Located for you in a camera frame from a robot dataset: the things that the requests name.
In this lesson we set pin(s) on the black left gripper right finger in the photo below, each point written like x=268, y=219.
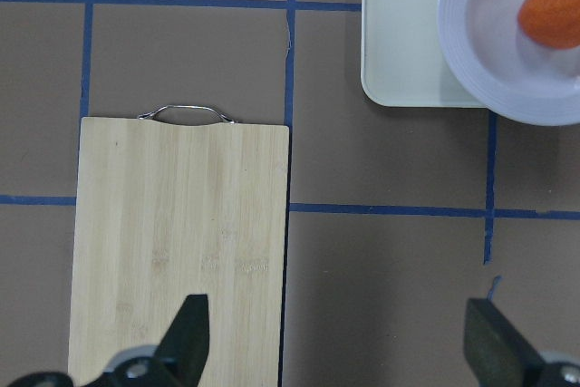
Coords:
x=496, y=352

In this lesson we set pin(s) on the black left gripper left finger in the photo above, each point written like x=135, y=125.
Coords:
x=184, y=348

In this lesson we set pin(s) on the white round plate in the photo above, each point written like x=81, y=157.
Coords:
x=505, y=70

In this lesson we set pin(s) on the orange fruit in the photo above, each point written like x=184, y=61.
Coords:
x=552, y=23

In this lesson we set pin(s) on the cream tray with bear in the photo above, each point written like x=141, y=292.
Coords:
x=401, y=61

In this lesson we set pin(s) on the bamboo cutting board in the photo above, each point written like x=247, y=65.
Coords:
x=164, y=211

